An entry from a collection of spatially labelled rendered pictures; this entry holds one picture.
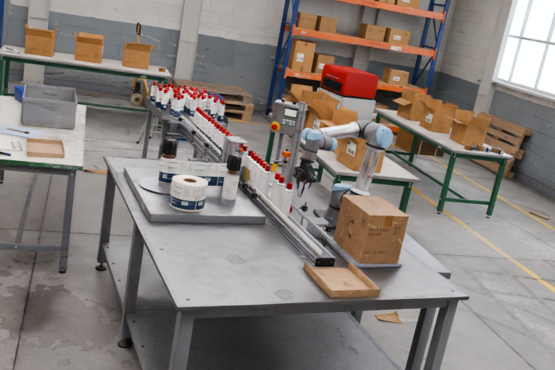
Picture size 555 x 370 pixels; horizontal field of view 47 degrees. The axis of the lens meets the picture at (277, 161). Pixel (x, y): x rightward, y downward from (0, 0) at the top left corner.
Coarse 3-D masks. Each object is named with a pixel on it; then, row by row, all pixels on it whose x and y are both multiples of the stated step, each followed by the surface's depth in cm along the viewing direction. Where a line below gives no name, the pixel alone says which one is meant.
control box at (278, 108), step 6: (276, 102) 390; (282, 102) 391; (288, 102) 395; (276, 108) 391; (282, 108) 390; (276, 114) 392; (282, 114) 391; (276, 120) 393; (294, 120) 390; (270, 126) 395; (282, 126) 393; (288, 126) 392; (294, 126) 391; (276, 132) 395; (282, 132) 393; (288, 132) 393; (294, 132) 392
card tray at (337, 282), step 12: (312, 276) 308; (324, 276) 312; (336, 276) 315; (348, 276) 317; (360, 276) 317; (324, 288) 297; (336, 288) 301; (348, 288) 303; (360, 288) 306; (372, 288) 306
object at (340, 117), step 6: (336, 114) 611; (342, 114) 612; (348, 114) 614; (354, 114) 616; (336, 120) 611; (342, 120) 612; (348, 120) 614; (354, 120) 616; (330, 126) 580; (336, 150) 593
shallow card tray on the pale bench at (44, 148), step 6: (30, 138) 451; (30, 144) 447; (36, 144) 450; (42, 144) 452; (48, 144) 455; (54, 144) 457; (60, 144) 459; (30, 150) 433; (36, 150) 435; (42, 150) 438; (48, 150) 440; (54, 150) 442; (60, 150) 445; (36, 156) 423; (42, 156) 425; (48, 156) 426; (54, 156) 427; (60, 156) 429
